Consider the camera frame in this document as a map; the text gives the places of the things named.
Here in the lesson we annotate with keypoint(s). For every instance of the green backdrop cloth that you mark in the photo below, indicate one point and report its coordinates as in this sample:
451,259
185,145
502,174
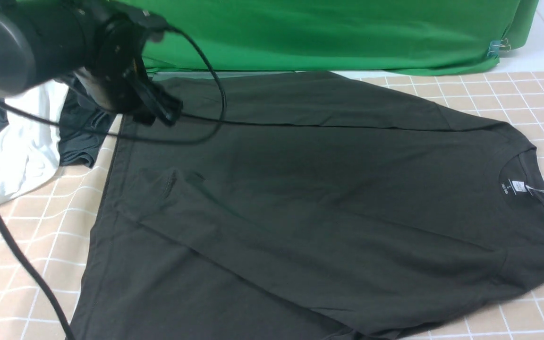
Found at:
410,37

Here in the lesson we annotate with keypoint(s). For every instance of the white crumpled shirt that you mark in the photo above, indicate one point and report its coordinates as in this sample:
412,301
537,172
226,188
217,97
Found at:
29,153

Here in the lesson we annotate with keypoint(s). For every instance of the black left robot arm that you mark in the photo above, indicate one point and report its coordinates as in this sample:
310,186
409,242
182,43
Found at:
42,40

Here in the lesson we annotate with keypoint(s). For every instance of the dark gray long-sleeve shirt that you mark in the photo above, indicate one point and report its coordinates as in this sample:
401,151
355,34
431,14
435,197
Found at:
324,209

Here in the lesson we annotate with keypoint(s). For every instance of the beige grid tablecloth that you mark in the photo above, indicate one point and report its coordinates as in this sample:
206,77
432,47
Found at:
52,224

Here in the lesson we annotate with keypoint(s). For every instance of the dark teal crumpled shirt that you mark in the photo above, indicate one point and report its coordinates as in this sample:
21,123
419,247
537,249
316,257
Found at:
79,114

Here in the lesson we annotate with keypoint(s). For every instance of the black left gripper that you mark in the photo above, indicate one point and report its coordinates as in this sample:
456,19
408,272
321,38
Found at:
115,40

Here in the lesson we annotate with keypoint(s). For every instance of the metal binder clip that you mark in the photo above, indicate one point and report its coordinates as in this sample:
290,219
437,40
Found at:
496,47

